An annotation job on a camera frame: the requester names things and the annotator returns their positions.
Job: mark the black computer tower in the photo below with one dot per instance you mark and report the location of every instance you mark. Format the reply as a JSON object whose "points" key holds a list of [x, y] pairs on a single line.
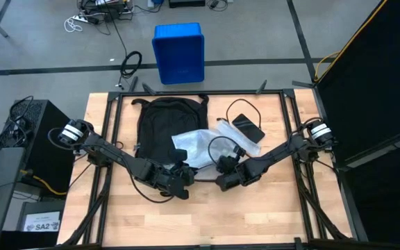
{"points": [[47, 170]]}

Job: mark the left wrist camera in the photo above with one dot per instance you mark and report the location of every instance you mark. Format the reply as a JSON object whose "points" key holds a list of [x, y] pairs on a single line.
{"points": [[178, 155]]}

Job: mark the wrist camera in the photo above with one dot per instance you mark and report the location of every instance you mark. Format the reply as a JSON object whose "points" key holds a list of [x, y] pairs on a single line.
{"points": [[178, 155], [226, 163]]}

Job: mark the flat black box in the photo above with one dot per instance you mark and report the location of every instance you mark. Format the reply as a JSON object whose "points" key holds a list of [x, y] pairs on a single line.
{"points": [[186, 3]]}

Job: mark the large black partition wall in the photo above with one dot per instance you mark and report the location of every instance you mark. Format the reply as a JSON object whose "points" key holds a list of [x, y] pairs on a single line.
{"points": [[377, 87]]}

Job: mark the black smartphone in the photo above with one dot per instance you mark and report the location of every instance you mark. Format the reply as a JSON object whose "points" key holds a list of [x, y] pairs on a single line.
{"points": [[248, 128]]}

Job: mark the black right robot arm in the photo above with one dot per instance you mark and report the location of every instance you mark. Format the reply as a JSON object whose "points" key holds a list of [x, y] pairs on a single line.
{"points": [[283, 152]]}

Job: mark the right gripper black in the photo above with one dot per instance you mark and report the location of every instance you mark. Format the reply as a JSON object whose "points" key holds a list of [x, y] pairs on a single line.
{"points": [[245, 175]]}

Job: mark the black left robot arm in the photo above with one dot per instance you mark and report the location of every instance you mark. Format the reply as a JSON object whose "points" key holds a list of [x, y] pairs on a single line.
{"points": [[116, 156]]}

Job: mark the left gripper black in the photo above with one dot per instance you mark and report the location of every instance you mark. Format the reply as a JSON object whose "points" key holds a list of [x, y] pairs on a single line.
{"points": [[170, 177]]}

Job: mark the blue plastic bin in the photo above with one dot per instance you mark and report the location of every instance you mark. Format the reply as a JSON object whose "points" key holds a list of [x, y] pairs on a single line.
{"points": [[179, 52]]}

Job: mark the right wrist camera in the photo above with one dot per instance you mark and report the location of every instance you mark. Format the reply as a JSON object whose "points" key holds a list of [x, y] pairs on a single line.
{"points": [[226, 163]]}

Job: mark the black backpack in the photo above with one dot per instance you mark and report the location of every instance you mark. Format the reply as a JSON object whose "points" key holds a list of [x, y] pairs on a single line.
{"points": [[165, 125]]}

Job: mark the black power adapter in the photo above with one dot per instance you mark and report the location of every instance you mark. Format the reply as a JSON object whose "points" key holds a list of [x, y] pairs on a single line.
{"points": [[214, 3]]}

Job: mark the large clear mesh pouch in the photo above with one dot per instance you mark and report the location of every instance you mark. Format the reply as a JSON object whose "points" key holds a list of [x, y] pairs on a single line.
{"points": [[193, 146]]}

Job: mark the small clear narrow pouch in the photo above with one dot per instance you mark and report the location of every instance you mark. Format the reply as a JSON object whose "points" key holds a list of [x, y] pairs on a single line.
{"points": [[245, 144]]}

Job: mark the grey box with SA2 label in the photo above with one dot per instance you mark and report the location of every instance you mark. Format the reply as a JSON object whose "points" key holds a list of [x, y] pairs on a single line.
{"points": [[42, 222]]}

